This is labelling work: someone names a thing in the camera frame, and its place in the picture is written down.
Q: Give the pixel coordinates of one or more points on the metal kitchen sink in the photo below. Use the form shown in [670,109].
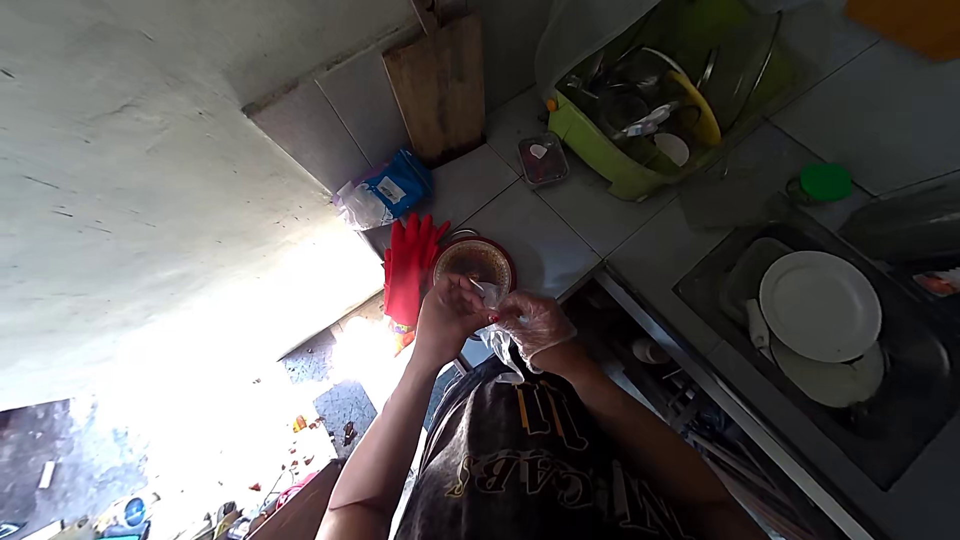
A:
[911,409]

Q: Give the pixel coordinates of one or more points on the round bowl with patterned rim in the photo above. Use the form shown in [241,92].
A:
[469,259]

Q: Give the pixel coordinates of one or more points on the open under-counter shelf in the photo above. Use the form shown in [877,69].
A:
[675,390]

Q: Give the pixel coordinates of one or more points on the wooden cutting board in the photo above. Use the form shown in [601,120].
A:
[444,94]

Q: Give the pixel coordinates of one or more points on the green plastic dish basin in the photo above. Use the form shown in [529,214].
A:
[592,161]

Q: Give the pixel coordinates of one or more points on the small clear plastic container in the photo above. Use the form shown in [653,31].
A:
[545,165]

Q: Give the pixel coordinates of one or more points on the person's right forearm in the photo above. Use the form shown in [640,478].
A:
[645,427]

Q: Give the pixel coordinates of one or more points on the person's right fingers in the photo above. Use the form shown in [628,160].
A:
[513,307]

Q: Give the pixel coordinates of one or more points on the yellow plastic bowl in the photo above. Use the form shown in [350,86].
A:
[706,120]

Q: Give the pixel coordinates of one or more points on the jar with green lid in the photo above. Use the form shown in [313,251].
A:
[825,182]

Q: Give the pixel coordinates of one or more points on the person's left forearm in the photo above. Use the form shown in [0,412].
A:
[381,442]

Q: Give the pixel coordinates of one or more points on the person's body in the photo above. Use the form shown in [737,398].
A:
[517,472]

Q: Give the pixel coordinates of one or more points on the clear rectangular plastic tub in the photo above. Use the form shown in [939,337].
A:
[739,281]

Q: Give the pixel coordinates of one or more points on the person's left fingers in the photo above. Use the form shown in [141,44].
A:
[466,298]

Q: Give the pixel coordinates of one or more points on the blue packet with white label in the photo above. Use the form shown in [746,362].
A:
[401,184]

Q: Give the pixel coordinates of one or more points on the thin clear plastic bag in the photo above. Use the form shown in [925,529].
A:
[500,341]

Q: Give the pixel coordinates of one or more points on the crumpled clear plastic packet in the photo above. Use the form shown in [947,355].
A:
[364,208]

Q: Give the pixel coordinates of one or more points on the person's left hand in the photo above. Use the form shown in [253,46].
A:
[441,321]

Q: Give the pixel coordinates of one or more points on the red rubber gloves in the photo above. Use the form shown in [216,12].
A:
[407,266]

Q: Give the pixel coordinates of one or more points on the person's right hand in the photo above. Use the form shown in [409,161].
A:
[546,326]

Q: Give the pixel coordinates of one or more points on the round white plate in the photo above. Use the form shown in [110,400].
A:
[820,306]

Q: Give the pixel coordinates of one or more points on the cream round plate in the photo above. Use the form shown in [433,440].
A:
[832,382]

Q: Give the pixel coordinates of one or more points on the orange cloth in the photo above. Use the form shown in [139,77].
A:
[911,22]

